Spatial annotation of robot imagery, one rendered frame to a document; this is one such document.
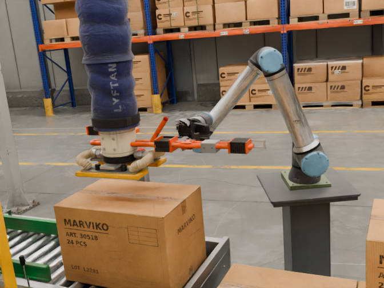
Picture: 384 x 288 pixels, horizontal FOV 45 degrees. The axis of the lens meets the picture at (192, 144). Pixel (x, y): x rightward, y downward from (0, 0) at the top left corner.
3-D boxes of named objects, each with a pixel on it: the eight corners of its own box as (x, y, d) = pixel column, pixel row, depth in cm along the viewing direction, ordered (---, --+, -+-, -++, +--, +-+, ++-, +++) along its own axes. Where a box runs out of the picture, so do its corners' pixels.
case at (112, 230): (65, 280, 231) (52, 205, 221) (110, 244, 265) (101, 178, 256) (172, 300, 205) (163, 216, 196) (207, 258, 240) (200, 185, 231)
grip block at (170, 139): (154, 152, 208) (152, 140, 206) (163, 147, 216) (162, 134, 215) (170, 153, 204) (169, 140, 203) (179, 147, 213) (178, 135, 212)
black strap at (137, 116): (82, 128, 212) (81, 119, 211) (110, 118, 232) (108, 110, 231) (124, 128, 203) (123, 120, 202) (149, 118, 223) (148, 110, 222)
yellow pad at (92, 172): (75, 176, 217) (73, 166, 215) (87, 170, 225) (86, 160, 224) (138, 180, 203) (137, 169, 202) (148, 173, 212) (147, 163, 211)
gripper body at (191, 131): (176, 139, 232) (186, 133, 242) (192, 139, 228) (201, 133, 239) (175, 124, 230) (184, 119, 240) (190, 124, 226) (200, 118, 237)
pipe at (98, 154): (76, 168, 217) (74, 156, 216) (106, 153, 240) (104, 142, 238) (139, 171, 204) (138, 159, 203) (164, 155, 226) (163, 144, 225)
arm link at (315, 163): (326, 161, 264) (276, 40, 244) (335, 172, 247) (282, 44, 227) (301, 172, 266) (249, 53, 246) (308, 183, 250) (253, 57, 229)
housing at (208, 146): (200, 153, 200) (199, 143, 199) (206, 148, 206) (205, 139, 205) (215, 153, 198) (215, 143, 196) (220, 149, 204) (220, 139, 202)
